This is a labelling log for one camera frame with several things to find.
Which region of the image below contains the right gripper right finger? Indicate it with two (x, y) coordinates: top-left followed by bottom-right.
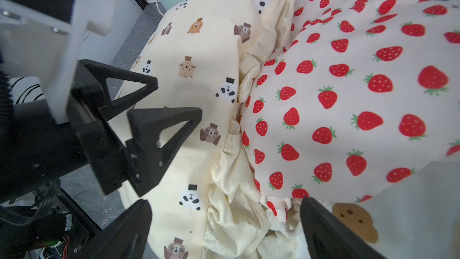
(300, 197), (383, 259)

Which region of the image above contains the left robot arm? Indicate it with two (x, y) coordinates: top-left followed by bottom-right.
(1, 60), (202, 259)

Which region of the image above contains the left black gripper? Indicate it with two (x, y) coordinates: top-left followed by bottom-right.
(1, 59), (202, 201)

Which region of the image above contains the cream bear print pillow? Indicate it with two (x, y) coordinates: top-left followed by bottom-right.
(258, 159), (460, 259)

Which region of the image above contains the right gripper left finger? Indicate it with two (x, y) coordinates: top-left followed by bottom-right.
(72, 200), (152, 259)

